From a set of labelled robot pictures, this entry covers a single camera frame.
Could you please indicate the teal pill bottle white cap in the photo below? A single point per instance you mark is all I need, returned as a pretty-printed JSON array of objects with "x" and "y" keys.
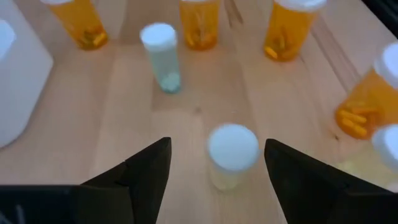
[{"x": 161, "y": 53}]

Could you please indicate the white plastic bin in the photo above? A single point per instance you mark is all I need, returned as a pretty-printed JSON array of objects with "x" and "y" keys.
[{"x": 21, "y": 93}]

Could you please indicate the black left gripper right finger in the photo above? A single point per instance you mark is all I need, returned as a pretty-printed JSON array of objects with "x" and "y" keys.
[{"x": 304, "y": 186}]

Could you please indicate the orange pill bottle white cap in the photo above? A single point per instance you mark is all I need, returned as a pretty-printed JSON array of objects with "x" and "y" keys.
[
  {"x": 367, "y": 105},
  {"x": 81, "y": 25},
  {"x": 199, "y": 25},
  {"x": 289, "y": 31}
]

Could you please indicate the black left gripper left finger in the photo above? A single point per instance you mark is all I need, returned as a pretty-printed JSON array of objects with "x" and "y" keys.
[{"x": 146, "y": 174}]

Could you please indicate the yellow-green pill bottle white cap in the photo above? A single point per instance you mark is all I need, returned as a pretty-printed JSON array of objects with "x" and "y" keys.
[
  {"x": 387, "y": 146},
  {"x": 233, "y": 149}
]

